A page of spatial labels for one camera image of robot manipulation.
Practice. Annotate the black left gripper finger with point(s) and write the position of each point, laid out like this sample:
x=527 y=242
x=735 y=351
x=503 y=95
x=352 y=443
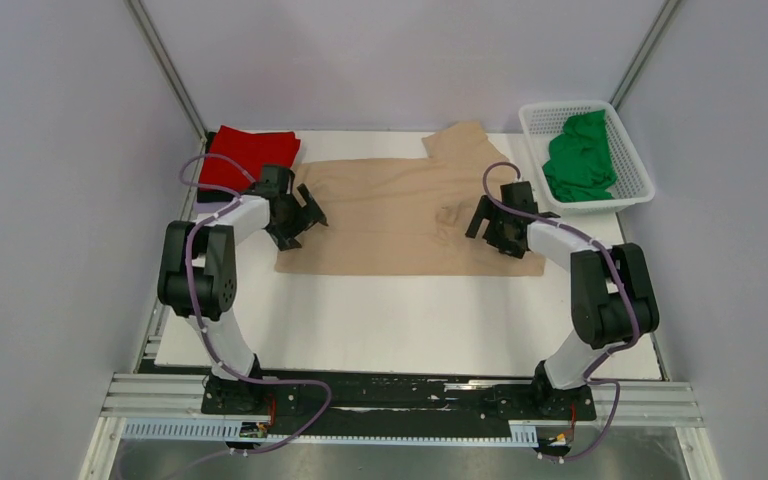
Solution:
x=312 y=213
x=284 y=235

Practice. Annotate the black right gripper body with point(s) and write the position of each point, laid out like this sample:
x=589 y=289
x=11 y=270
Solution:
x=497 y=219

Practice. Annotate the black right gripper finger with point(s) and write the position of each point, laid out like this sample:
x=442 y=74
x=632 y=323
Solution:
x=484 y=211
x=510 y=240

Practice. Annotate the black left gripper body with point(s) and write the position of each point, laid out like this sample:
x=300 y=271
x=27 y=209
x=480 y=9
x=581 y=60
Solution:
x=292 y=211

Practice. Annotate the beige t shirt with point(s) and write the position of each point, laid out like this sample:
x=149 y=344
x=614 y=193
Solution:
x=404 y=216

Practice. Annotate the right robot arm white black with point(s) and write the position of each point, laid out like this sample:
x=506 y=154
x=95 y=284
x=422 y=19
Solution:
x=612 y=299

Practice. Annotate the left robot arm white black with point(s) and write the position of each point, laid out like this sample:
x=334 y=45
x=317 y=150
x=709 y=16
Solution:
x=198 y=278

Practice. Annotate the folded red t shirt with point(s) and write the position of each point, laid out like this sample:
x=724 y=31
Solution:
x=250 y=152

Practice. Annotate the folded black t shirt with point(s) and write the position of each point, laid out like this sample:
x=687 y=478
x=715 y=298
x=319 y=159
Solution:
x=205 y=196

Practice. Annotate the green t shirt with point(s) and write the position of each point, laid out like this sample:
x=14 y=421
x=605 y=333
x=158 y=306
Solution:
x=580 y=167

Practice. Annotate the white plastic basket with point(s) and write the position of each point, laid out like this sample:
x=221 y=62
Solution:
x=541 y=122

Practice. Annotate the left aluminium frame post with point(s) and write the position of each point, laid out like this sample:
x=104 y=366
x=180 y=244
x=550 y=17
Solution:
x=153 y=40

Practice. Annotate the aluminium frame post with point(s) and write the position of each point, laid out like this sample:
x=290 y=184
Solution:
x=646 y=48
x=153 y=40

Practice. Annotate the right aluminium frame post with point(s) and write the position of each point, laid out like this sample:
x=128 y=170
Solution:
x=646 y=48

